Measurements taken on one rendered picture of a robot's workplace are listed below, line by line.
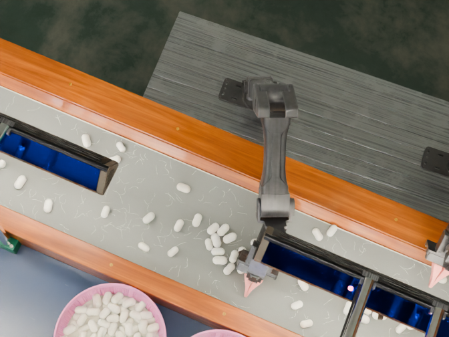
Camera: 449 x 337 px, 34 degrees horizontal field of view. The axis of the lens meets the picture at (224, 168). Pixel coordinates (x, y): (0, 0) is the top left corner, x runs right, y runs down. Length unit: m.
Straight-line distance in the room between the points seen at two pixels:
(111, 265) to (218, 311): 0.29
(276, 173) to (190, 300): 0.39
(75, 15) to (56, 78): 1.02
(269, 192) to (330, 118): 0.49
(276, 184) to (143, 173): 0.41
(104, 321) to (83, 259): 0.16
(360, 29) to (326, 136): 1.06
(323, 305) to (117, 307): 0.51
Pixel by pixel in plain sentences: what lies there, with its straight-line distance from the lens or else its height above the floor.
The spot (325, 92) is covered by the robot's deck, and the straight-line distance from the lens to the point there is 2.17.
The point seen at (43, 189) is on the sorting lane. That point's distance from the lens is 1.96.
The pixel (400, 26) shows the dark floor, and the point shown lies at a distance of 3.16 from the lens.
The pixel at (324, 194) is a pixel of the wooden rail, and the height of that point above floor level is 0.77.
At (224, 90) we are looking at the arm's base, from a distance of 2.12.
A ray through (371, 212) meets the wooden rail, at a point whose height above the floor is 0.77.
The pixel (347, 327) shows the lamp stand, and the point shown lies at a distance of 1.51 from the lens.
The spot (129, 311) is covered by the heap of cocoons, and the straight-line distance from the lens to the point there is 1.87.
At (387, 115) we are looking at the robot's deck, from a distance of 2.18.
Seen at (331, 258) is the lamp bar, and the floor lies 1.10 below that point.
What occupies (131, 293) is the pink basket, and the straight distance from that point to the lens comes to 1.86.
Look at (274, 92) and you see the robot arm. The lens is 1.72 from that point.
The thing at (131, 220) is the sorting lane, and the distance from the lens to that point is 1.91.
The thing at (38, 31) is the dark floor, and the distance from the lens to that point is 3.04.
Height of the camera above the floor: 2.57
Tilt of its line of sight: 69 degrees down
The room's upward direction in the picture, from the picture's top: 11 degrees clockwise
